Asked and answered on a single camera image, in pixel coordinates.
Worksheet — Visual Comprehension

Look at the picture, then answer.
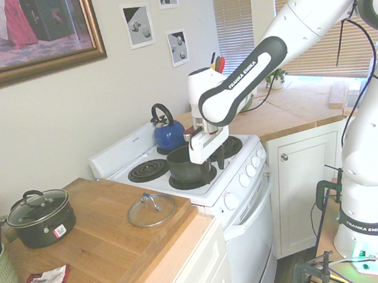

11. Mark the white corner cabinet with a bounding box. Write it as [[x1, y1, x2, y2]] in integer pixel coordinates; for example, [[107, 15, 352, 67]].
[[260, 119, 362, 259]]

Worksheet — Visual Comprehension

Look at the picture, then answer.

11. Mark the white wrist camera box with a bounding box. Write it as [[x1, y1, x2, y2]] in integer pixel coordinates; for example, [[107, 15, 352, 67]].
[[182, 127, 204, 145]]

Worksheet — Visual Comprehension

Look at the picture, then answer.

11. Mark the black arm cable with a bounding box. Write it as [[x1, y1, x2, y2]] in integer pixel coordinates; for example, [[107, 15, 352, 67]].
[[236, 0, 378, 162]]

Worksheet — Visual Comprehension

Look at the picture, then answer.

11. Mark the large wooden butcher block board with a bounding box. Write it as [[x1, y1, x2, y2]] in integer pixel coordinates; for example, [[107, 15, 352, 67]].
[[0, 163, 207, 283]]

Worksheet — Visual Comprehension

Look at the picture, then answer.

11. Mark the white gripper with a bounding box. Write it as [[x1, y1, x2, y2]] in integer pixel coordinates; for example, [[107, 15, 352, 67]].
[[186, 124, 237, 188]]

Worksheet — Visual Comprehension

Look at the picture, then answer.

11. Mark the gold framed painting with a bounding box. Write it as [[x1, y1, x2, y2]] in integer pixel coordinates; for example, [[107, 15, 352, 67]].
[[0, 0, 111, 95]]

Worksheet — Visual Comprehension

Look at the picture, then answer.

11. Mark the black cooking pot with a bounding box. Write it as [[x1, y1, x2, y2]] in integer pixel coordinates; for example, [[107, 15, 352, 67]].
[[4, 197, 80, 253]]

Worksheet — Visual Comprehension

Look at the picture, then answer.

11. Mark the glass lid with metal handle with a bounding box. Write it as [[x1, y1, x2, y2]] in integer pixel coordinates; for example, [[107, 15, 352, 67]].
[[125, 188, 180, 230]]

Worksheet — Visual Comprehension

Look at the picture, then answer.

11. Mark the glass lid with black handle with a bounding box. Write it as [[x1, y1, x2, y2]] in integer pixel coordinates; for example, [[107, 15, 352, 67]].
[[3, 185, 73, 229]]

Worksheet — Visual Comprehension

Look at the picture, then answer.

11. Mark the bushy plant in white pot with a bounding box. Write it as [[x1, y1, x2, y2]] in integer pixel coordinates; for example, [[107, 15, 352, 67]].
[[262, 66, 290, 91]]

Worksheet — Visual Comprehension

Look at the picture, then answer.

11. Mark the blue kettle with black handle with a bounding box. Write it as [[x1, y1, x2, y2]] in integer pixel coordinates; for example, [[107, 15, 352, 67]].
[[148, 99, 188, 154]]

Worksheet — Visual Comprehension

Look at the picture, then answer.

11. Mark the red and white packet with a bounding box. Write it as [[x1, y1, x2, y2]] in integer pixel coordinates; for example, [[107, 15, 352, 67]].
[[16, 263, 73, 283]]

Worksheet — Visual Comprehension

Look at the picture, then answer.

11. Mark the white electric stove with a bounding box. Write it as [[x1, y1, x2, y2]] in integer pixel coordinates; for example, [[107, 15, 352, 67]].
[[84, 108, 286, 283]]

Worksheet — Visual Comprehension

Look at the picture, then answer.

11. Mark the dark metal saucepan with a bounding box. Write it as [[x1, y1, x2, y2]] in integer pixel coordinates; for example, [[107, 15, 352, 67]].
[[164, 142, 215, 186]]

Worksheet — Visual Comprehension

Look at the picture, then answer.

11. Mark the dark metal clamp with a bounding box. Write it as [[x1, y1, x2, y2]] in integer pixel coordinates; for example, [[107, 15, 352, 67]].
[[290, 251, 335, 283]]

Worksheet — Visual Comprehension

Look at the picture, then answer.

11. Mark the green metal clamp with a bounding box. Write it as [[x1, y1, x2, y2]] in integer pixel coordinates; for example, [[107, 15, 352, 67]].
[[312, 167, 348, 209]]

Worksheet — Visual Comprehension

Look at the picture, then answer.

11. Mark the narrow wooden window blind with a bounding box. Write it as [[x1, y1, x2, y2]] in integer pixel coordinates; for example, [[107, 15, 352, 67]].
[[212, 0, 258, 63]]

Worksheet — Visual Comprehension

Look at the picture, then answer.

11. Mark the wide wooden window blind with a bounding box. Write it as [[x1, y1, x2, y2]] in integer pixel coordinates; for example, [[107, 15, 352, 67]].
[[273, 0, 378, 88]]

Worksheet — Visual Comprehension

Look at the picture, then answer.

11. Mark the white cabinet with wooden counter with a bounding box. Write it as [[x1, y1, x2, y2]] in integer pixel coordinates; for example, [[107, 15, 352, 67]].
[[108, 208, 235, 283]]

